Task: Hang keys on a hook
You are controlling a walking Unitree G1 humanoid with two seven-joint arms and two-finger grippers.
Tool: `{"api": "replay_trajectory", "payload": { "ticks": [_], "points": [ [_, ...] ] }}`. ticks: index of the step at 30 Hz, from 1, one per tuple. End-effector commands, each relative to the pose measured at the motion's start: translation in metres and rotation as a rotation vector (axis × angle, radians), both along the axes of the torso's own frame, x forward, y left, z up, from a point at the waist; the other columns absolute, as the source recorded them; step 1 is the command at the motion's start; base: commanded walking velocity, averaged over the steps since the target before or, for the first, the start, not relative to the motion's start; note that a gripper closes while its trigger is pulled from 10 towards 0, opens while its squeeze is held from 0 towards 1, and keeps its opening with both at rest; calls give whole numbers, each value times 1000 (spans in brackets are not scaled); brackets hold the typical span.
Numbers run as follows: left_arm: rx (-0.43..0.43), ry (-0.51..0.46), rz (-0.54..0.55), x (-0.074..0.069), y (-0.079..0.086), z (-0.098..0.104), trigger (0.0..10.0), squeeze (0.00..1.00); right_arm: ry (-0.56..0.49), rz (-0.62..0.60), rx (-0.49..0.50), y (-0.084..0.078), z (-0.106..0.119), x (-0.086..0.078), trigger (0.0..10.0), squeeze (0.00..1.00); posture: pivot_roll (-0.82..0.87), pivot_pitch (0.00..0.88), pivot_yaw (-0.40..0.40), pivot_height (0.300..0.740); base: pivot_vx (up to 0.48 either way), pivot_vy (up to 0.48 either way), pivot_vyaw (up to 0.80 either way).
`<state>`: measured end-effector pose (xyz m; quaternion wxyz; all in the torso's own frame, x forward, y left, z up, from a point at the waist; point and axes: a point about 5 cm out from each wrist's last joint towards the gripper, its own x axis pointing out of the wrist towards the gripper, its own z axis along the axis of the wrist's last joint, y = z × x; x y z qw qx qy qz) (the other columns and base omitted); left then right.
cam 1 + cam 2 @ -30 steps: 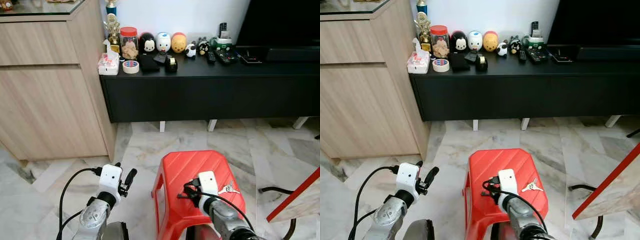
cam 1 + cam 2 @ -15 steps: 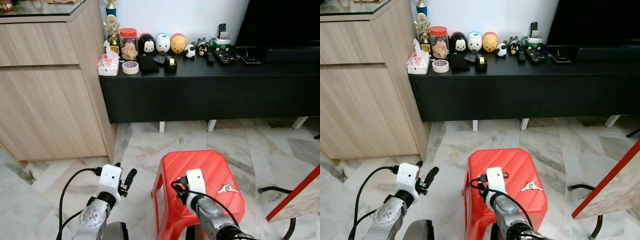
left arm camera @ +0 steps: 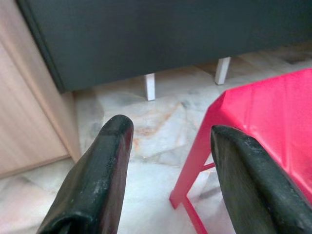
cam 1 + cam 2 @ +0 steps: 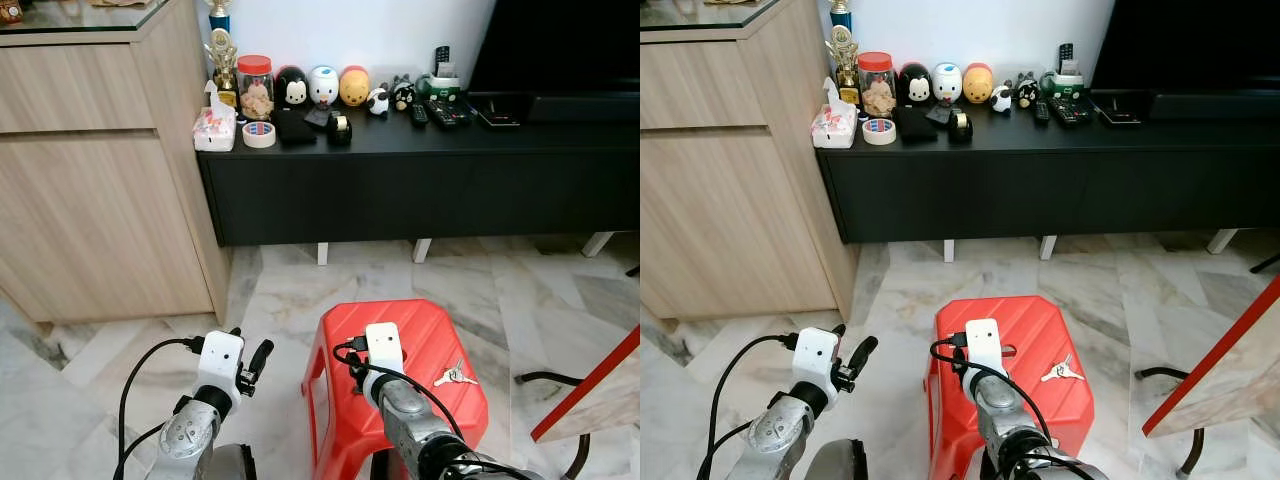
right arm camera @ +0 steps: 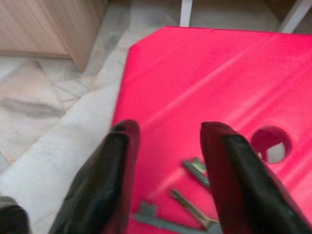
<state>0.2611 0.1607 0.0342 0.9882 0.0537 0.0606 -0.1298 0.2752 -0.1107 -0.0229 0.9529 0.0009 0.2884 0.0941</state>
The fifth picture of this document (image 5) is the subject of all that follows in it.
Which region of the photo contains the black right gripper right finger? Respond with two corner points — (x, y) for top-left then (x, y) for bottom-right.
(199, 121), (312, 234)

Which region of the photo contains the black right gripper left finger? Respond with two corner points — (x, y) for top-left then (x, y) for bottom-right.
(48, 119), (142, 234)

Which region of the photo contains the dark key bunch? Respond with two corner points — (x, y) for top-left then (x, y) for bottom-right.
(132, 156), (221, 234)

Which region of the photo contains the red plastic stool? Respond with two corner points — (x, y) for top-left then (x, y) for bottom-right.
(114, 25), (312, 234)

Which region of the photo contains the light wooden cabinet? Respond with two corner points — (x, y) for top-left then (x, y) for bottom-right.
(0, 0), (109, 72)

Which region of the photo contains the black low sideboard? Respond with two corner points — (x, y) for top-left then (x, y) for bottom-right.
(179, 0), (312, 34)

